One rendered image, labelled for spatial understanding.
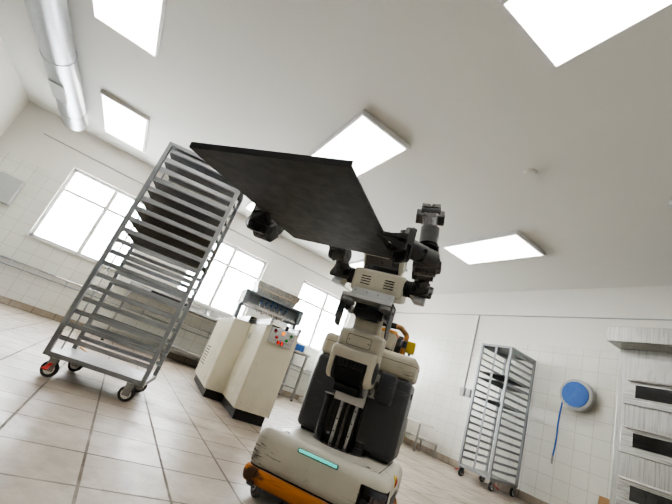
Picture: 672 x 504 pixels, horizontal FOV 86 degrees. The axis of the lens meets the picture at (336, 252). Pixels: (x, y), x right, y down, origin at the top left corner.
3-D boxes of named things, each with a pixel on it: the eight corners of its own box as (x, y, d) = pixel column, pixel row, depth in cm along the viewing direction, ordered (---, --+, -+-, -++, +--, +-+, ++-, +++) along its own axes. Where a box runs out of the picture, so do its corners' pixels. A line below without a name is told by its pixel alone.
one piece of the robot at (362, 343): (324, 375, 198) (355, 269, 210) (391, 399, 184) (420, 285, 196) (306, 377, 174) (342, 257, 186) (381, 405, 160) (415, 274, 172)
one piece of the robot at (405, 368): (302, 444, 212) (346, 310, 239) (391, 485, 192) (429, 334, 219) (279, 448, 183) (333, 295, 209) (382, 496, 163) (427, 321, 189)
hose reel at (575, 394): (590, 478, 428) (598, 384, 464) (584, 475, 422) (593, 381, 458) (554, 465, 463) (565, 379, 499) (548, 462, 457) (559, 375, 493)
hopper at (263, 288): (248, 292, 432) (253, 282, 436) (290, 310, 450) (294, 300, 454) (254, 291, 406) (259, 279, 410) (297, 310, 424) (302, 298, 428)
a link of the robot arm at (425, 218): (443, 220, 147) (416, 218, 149) (445, 207, 144) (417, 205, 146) (441, 282, 112) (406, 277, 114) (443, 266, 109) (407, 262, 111)
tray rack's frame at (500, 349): (483, 479, 515) (505, 356, 573) (517, 495, 472) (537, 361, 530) (455, 471, 486) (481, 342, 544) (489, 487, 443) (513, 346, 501)
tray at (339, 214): (293, 238, 136) (295, 234, 137) (396, 260, 122) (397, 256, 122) (188, 147, 82) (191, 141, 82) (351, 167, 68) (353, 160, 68)
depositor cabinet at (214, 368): (191, 378, 477) (218, 317, 504) (242, 394, 500) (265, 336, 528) (200, 396, 363) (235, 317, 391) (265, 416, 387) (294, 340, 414)
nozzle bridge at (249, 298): (230, 317, 420) (242, 290, 431) (285, 339, 443) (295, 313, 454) (235, 317, 390) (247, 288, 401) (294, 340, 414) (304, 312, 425)
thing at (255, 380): (217, 401, 370) (253, 318, 399) (248, 411, 381) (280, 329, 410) (229, 417, 308) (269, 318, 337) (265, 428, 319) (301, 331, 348)
